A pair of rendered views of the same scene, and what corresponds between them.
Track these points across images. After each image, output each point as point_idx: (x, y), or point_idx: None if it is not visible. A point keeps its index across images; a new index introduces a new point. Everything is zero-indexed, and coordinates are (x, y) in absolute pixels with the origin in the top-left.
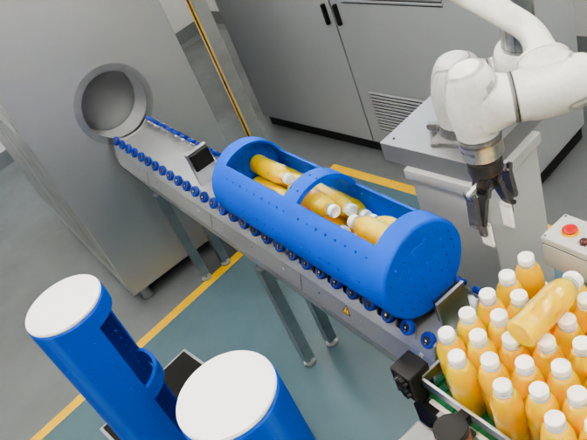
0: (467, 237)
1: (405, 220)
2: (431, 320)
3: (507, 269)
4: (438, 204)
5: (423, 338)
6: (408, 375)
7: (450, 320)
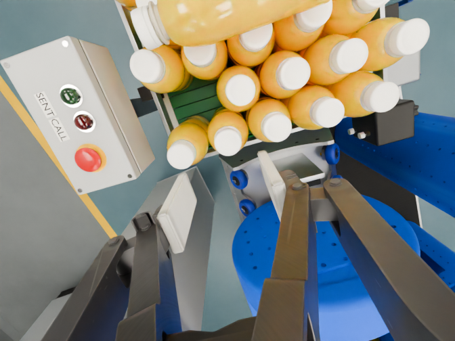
0: (183, 260)
1: (341, 332)
2: None
3: (219, 151)
4: (189, 305)
5: (337, 158)
6: (409, 107)
7: (296, 161)
